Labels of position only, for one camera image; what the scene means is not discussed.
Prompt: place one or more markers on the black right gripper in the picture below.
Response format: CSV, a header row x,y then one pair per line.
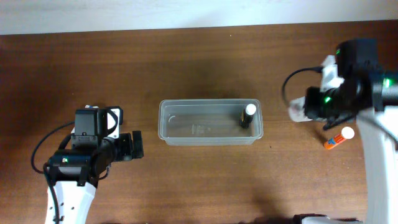
x,y
311,103

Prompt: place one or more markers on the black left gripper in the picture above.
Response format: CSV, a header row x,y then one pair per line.
x,y
137,144

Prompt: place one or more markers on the orange tube white cap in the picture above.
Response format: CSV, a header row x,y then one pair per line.
x,y
345,134

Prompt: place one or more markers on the white squeeze bottle clear cap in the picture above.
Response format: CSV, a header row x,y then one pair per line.
x,y
296,110

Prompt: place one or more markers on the dark bottle white cap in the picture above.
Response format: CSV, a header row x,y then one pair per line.
x,y
247,115

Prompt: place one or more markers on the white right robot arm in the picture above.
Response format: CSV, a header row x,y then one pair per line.
x,y
370,98

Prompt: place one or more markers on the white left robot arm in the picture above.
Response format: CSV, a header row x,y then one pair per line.
x,y
73,175

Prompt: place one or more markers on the clear plastic container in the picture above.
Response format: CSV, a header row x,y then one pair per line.
x,y
208,122

